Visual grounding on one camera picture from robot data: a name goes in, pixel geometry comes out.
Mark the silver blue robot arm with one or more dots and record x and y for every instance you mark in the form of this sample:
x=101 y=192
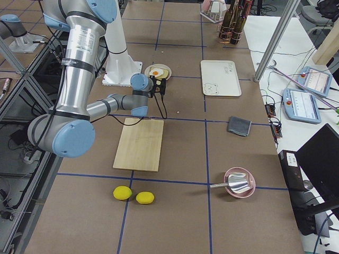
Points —
x=67 y=129

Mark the blue teach pendant near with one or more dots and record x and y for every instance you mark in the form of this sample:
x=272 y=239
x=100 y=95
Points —
x=301 y=106

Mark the fried egg toy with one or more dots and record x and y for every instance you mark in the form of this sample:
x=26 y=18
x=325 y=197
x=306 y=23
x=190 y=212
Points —
x=156 y=72

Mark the black desktop box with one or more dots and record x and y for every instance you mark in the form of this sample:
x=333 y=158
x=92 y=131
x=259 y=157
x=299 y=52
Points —
x=308 y=212

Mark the dark green wine bottle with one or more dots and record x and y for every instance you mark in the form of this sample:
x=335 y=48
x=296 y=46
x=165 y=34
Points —
x=240 y=21

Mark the pink white dish rack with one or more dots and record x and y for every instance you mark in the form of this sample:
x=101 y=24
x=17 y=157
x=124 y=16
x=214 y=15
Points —
x=213 y=10

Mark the light wooden cutting board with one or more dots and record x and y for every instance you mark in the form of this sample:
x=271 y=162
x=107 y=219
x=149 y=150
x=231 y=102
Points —
x=140 y=145

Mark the silver metal scoop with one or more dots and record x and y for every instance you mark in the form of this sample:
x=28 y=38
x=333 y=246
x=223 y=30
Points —
x=236 y=182

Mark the white bear tray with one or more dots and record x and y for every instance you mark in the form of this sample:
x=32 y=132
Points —
x=219 y=78

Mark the grey folded cloth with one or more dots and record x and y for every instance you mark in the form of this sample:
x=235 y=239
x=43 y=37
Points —
x=239 y=126

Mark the aluminium frame post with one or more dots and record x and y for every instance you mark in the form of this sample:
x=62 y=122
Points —
x=276 y=37

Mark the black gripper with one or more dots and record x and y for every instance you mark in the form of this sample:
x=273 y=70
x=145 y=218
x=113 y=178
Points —
x=152 y=93

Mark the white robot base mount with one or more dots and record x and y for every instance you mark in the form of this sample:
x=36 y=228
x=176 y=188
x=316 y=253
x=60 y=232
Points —
x=120 y=66

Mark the yellow plastic lemon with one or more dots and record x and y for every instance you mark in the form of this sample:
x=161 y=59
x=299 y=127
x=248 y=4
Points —
x=122 y=193
x=145 y=198

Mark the blue teach pendant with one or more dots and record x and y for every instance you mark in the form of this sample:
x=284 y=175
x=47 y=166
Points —
x=301 y=106
x=317 y=81

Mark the black computer monitor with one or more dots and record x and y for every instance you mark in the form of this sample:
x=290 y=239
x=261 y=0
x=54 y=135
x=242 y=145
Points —
x=318 y=158

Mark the copper wire bottle rack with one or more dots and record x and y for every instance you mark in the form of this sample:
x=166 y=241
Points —
x=231 y=30

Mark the white round plate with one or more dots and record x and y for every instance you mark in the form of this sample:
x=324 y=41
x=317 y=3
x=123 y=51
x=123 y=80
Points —
x=158 y=65

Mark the pink bowl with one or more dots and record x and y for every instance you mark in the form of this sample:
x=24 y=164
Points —
x=251 y=180

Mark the blue teach pendant far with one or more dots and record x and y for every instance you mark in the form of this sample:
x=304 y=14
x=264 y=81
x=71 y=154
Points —
x=317 y=81

